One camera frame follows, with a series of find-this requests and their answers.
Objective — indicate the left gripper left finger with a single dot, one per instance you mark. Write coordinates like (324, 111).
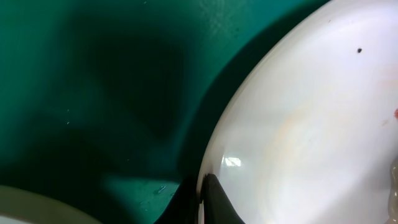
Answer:
(183, 207)

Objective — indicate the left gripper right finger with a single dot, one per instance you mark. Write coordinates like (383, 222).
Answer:
(217, 206)

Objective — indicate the white plate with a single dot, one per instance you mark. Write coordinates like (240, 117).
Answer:
(23, 207)
(311, 134)

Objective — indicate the blue plastic tray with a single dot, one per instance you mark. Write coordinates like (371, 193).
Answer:
(107, 105)

